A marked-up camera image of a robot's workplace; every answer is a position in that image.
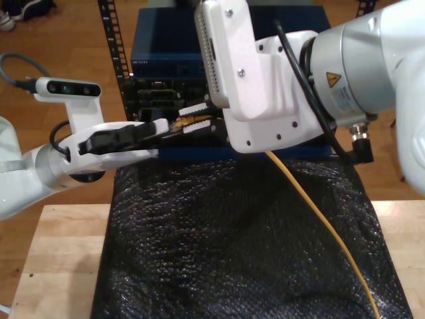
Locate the yellow network cable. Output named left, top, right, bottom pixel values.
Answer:
left=168, top=114, right=382, bottom=319

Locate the blue base box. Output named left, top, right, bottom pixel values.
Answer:
left=157, top=146, right=334, bottom=161

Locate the black rack server unit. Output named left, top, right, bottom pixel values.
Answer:
left=131, top=76, right=211, bottom=109

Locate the dark shoe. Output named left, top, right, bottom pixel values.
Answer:
left=9, top=0, right=58, bottom=21

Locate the black rack shelf tray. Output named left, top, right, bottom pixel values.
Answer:
left=134, top=106, right=230, bottom=148

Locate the black metal equipment rack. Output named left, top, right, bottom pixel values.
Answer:
left=97, top=0, right=378, bottom=148

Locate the black bubble wrap mat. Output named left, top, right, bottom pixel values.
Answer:
left=90, top=158, right=414, bottom=319

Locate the white sneaker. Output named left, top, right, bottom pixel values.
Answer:
left=0, top=9, right=17, bottom=33

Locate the blue network switch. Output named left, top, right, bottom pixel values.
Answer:
left=129, top=6, right=333, bottom=79

